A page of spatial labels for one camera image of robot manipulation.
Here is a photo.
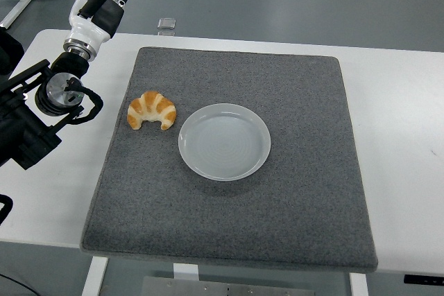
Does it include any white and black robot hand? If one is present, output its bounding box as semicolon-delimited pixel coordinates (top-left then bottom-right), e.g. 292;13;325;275
65;0;140;45

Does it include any thin black floor cable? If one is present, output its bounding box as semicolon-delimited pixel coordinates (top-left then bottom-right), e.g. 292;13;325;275
0;268;35;296

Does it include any grey felt mat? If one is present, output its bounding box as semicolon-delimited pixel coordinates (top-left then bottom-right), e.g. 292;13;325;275
80;46;379;274

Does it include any white table leg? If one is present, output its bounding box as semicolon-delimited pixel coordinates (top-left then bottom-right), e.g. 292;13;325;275
349;272;369;296
81;256;110;296

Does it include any golden brown croissant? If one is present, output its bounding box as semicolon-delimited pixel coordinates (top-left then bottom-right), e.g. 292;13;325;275
127;90;178;131

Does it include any white table centre bracket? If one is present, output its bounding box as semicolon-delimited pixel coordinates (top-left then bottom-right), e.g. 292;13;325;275
172;263;200;281

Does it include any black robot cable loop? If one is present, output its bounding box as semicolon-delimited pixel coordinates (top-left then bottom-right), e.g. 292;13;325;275
0;194;14;226

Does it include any black table control panel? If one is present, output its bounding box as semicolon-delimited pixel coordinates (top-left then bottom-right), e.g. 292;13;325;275
404;274;444;286

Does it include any small clear floor socket cover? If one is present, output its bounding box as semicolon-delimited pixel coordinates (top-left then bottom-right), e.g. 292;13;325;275
156;17;177;31

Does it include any pale grey round plate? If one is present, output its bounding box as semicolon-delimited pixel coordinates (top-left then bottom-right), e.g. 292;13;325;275
178;103;272;182

